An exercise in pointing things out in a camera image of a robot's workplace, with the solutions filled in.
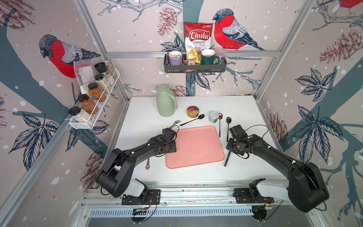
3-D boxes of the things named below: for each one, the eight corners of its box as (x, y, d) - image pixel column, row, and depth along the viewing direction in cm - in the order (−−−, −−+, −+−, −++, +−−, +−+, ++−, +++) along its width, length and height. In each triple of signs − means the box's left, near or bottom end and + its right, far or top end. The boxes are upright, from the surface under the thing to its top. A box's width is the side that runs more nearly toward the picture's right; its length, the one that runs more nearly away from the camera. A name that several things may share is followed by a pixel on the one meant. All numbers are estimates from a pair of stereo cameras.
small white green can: (209, 123, 107) (210, 119, 102) (208, 115, 112) (209, 110, 107) (218, 123, 107) (219, 119, 102) (216, 115, 112) (217, 110, 107)
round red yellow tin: (186, 118, 109) (186, 115, 107) (186, 108, 116) (186, 105, 114) (199, 117, 109) (199, 115, 107) (198, 108, 116) (198, 105, 113)
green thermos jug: (158, 117, 111) (152, 94, 92) (160, 107, 117) (154, 84, 98) (176, 116, 111) (174, 94, 92) (177, 107, 117) (175, 84, 98)
